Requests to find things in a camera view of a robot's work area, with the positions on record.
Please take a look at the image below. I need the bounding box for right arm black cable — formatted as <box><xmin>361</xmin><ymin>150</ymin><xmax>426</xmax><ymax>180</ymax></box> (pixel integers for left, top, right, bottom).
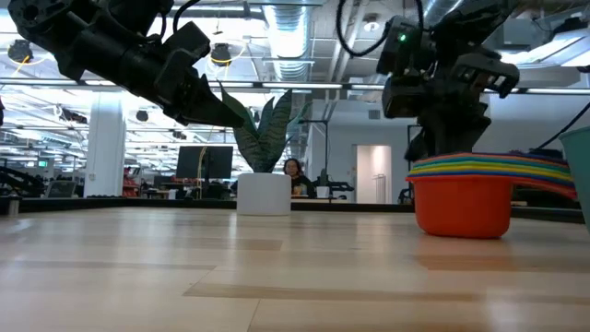
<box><xmin>537</xmin><ymin>101</ymin><xmax>590</xmax><ymax>151</ymax></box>

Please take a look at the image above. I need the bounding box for black hanging ceiling lamp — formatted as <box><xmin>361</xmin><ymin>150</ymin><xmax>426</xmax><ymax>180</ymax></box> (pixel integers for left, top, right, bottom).
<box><xmin>210</xmin><ymin>42</ymin><xmax>233</xmax><ymax>68</ymax></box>
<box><xmin>7</xmin><ymin>39</ymin><xmax>34</xmax><ymax>65</ymax></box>

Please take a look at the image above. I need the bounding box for right camera black cable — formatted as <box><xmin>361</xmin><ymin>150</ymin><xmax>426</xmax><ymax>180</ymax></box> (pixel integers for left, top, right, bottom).
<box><xmin>335</xmin><ymin>0</ymin><xmax>425</xmax><ymax>59</ymax></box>

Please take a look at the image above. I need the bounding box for white building column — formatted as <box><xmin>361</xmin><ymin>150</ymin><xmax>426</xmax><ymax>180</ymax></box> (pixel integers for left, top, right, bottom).
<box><xmin>83</xmin><ymin>91</ymin><xmax>126</xmax><ymax>198</ymax></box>

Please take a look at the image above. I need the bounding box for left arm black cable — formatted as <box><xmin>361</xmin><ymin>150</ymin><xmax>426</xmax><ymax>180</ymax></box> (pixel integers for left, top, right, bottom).
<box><xmin>171</xmin><ymin>0</ymin><xmax>200</xmax><ymax>36</ymax></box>

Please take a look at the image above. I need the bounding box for silver ventilation duct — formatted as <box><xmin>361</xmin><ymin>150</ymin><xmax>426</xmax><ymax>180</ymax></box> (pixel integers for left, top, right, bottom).
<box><xmin>262</xmin><ymin>4</ymin><xmax>315</xmax><ymax>82</ymax></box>

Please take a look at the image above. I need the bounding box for snake plant in white pot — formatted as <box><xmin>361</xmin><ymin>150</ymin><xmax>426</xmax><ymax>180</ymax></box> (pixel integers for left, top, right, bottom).
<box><xmin>218</xmin><ymin>82</ymin><xmax>313</xmax><ymax>217</ymax></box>

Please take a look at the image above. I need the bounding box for black table edge rail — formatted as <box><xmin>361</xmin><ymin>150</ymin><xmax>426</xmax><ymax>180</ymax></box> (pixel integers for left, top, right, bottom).
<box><xmin>0</xmin><ymin>196</ymin><xmax>585</xmax><ymax>225</ymax></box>

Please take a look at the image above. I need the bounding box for white door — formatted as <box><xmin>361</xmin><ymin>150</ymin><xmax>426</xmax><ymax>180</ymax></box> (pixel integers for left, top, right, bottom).
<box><xmin>355</xmin><ymin>145</ymin><xmax>393</xmax><ymax>205</ymax></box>

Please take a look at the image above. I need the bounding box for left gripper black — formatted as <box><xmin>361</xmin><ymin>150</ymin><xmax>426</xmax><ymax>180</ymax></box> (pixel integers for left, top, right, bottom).
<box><xmin>57</xmin><ymin>20</ymin><xmax>245</xmax><ymax>128</ymax></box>

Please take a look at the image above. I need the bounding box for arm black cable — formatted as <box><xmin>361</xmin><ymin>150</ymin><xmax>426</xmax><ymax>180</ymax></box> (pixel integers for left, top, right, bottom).
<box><xmin>537</xmin><ymin>101</ymin><xmax>590</xmax><ymax>151</ymax></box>
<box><xmin>171</xmin><ymin>0</ymin><xmax>200</xmax><ymax>36</ymax></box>

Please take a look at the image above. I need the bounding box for person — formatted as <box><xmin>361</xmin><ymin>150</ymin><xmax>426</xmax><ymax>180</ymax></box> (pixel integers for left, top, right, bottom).
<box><xmin>282</xmin><ymin>158</ymin><xmax>317</xmax><ymax>199</ymax></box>

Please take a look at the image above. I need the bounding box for black computer monitor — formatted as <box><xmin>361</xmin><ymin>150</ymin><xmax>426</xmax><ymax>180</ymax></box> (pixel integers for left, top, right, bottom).
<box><xmin>175</xmin><ymin>146</ymin><xmax>234</xmax><ymax>181</ymax></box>

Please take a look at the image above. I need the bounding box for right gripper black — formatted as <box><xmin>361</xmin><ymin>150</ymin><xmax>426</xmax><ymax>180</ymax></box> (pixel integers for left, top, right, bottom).
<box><xmin>383</xmin><ymin>51</ymin><xmax>521</xmax><ymax>161</ymax></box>

